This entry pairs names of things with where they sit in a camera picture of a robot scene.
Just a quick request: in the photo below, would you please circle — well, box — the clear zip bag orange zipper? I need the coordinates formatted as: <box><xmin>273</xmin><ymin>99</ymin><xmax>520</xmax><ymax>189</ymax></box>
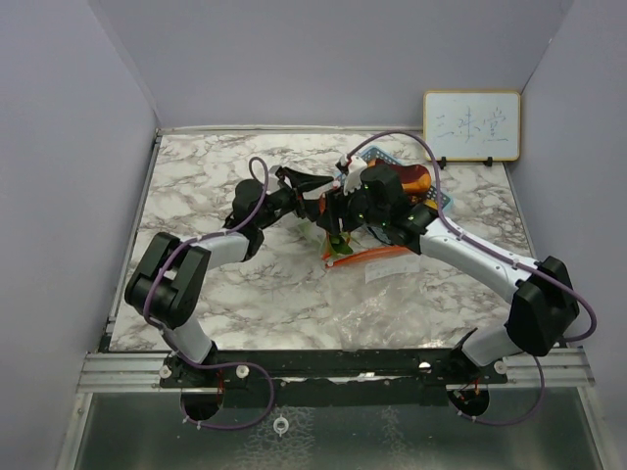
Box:
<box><xmin>295</xmin><ymin>189</ymin><xmax>364</xmax><ymax>260</ymax></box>

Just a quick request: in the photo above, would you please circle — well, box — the small whiteboard wooden frame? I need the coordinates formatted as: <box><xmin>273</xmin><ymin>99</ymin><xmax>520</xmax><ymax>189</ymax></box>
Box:
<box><xmin>422</xmin><ymin>90</ymin><xmax>521</xmax><ymax>163</ymax></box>

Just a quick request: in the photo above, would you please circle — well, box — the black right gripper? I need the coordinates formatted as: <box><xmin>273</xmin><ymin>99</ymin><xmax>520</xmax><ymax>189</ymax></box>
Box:
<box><xmin>317</xmin><ymin>177</ymin><xmax>388</xmax><ymax>235</ymax></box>

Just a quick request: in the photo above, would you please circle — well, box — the aluminium extrusion frame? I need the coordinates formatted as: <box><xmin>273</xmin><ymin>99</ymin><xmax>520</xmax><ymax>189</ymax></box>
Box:
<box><xmin>76</xmin><ymin>349</ymin><xmax>596</xmax><ymax>394</ymax></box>

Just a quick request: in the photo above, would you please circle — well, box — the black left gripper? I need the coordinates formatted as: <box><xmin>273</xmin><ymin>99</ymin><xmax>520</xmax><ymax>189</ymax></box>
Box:
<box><xmin>255</xmin><ymin>167</ymin><xmax>333</xmax><ymax>229</ymax></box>

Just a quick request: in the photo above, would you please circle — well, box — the green leafy vegetable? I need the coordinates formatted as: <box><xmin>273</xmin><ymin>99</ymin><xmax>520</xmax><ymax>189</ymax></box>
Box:
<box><xmin>322</xmin><ymin>233</ymin><xmax>354</xmax><ymax>259</ymax></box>

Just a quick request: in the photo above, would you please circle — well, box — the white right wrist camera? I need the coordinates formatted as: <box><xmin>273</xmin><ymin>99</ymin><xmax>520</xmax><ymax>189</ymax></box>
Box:
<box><xmin>336</xmin><ymin>156</ymin><xmax>368</xmax><ymax>196</ymax></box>

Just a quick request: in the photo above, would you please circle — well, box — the light blue perforated plastic basket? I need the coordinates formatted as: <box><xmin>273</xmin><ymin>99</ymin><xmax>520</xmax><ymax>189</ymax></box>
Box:
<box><xmin>360</xmin><ymin>146</ymin><xmax>455</xmax><ymax>244</ymax></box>

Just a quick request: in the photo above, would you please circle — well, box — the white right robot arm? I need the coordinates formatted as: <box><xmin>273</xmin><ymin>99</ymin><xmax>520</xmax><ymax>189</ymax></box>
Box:
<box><xmin>314</xmin><ymin>164</ymin><xmax>579</xmax><ymax>383</ymax></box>

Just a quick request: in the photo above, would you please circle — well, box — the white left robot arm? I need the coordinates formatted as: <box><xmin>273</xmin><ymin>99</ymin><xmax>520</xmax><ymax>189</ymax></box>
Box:
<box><xmin>123</xmin><ymin>166</ymin><xmax>340</xmax><ymax>387</ymax></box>

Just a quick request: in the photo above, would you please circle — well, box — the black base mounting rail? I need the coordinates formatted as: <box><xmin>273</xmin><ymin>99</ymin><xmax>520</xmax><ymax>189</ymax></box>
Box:
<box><xmin>160</xmin><ymin>349</ymin><xmax>506</xmax><ymax>408</ymax></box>

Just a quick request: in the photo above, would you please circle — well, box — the red and orange meat slab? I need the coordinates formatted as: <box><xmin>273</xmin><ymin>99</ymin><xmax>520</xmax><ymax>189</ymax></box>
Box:
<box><xmin>398</xmin><ymin>164</ymin><xmax>432</xmax><ymax>197</ymax></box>

